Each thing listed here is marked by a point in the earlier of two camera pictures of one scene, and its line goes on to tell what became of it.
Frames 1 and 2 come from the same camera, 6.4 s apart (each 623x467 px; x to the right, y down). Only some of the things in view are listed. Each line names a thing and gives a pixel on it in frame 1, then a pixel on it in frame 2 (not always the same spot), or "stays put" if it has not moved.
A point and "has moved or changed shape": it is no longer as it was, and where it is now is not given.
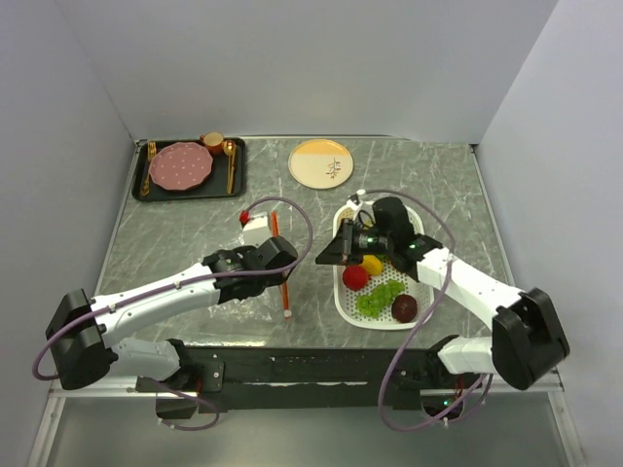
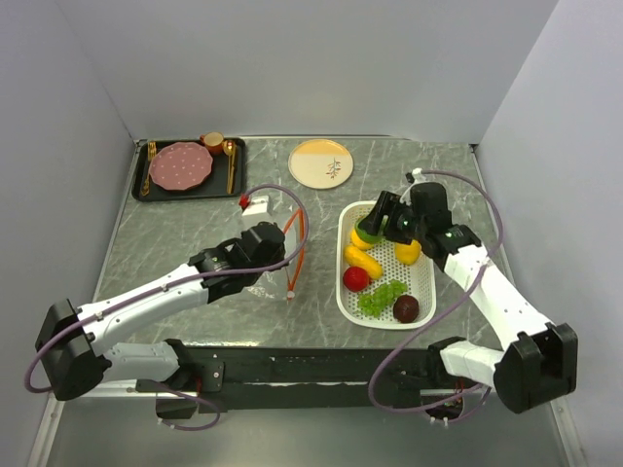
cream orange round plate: x=320 y=163 stays put
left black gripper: x=244 y=250 stays put
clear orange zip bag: x=258 y=228 has moved or changed shape
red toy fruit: x=355 y=277 stays put
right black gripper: x=342 y=248 → x=386 y=205
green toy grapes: x=374 y=303 stays put
